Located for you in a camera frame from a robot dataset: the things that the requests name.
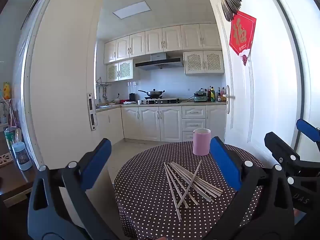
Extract silver door handle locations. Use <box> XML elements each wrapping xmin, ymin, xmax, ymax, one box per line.
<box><xmin>221</xmin><ymin>85</ymin><xmax>236</xmax><ymax>115</ymax></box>

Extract red wall poster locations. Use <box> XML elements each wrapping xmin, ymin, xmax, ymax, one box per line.
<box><xmin>229</xmin><ymin>10</ymin><xmax>257</xmax><ymax>66</ymax></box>

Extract hanging utensil rack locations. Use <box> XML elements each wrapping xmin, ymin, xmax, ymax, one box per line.
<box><xmin>95</xmin><ymin>77</ymin><xmax>112</xmax><ymax>104</ymax></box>

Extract patterned coaster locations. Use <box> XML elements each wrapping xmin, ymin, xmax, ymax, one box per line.
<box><xmin>0</xmin><ymin>152</ymin><xmax>13</xmax><ymax>167</ymax></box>

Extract green can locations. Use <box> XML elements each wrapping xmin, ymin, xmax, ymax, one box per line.
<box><xmin>4</xmin><ymin>127</ymin><xmax>16</xmax><ymax>151</ymax></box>

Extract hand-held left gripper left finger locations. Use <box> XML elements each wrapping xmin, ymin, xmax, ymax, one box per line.
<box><xmin>27</xmin><ymin>138</ymin><xmax>125</xmax><ymax>240</ymax></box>

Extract white wall cabinets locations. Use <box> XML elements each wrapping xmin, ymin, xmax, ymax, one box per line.
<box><xmin>104</xmin><ymin>23</ymin><xmax>225</xmax><ymax>82</ymax></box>

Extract white base cabinets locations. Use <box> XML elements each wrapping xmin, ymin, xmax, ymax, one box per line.
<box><xmin>96</xmin><ymin>104</ymin><xmax>227</xmax><ymax>143</ymax></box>

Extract white door with handle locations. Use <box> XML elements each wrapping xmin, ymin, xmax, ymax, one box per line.
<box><xmin>209</xmin><ymin>0</ymin><xmax>304</xmax><ymax>153</ymax></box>

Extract black wok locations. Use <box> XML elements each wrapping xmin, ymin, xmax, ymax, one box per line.
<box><xmin>138</xmin><ymin>88</ymin><xmax>165</xmax><ymax>98</ymax></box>

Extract brown polka dot tablecloth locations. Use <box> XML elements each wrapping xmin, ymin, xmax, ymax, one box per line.
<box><xmin>114</xmin><ymin>141</ymin><xmax>266</xmax><ymax>240</ymax></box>

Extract ceiling light panel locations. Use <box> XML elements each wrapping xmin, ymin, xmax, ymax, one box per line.
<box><xmin>112</xmin><ymin>1</ymin><xmax>152</xmax><ymax>19</ymax></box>

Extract hanging fan decoration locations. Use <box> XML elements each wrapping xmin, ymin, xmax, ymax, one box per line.
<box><xmin>217</xmin><ymin>0</ymin><xmax>242</xmax><ymax>22</ymax></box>

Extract blue and white bottle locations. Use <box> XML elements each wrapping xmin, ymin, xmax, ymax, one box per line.
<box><xmin>12</xmin><ymin>142</ymin><xmax>33</xmax><ymax>171</ymax></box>

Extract range hood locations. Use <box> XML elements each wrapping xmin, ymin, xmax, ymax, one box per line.
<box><xmin>135</xmin><ymin>52</ymin><xmax>184</xmax><ymax>70</ymax></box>

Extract yellow toy figure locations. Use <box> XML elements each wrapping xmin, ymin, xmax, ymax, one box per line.
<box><xmin>2</xmin><ymin>82</ymin><xmax>12</xmax><ymax>100</ymax></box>

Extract white door with latch plate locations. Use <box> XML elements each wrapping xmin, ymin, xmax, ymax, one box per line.
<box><xmin>24</xmin><ymin>0</ymin><xmax>108</xmax><ymax>168</ymax></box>

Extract wooden side table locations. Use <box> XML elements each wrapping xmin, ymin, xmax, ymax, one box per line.
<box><xmin>0</xmin><ymin>130</ymin><xmax>38</xmax><ymax>208</ymax></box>

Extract row of sauce bottles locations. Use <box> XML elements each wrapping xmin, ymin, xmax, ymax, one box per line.
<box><xmin>207</xmin><ymin>85</ymin><xmax>227</xmax><ymax>102</ymax></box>

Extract green electric cooker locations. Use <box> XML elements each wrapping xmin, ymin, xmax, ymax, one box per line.
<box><xmin>194</xmin><ymin>89</ymin><xmax>208</xmax><ymax>103</ymax></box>

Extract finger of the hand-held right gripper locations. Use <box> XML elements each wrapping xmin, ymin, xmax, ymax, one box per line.
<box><xmin>296</xmin><ymin>119</ymin><xmax>320</xmax><ymax>147</ymax></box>
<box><xmin>264</xmin><ymin>132</ymin><xmax>320</xmax><ymax>179</ymax></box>

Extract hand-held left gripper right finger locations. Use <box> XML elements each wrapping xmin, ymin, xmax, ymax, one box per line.
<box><xmin>197</xmin><ymin>137</ymin><xmax>295</xmax><ymax>240</ymax></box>

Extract pink cup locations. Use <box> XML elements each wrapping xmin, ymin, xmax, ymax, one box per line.
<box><xmin>192</xmin><ymin>128</ymin><xmax>212</xmax><ymax>156</ymax></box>

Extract gas stove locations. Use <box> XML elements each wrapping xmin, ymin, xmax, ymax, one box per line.
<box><xmin>139</xmin><ymin>97</ymin><xmax>181</xmax><ymax>105</ymax></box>

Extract pile of wooden chopsticks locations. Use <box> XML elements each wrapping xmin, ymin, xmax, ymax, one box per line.
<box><xmin>163</xmin><ymin>159</ymin><xmax>224</xmax><ymax>222</ymax></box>

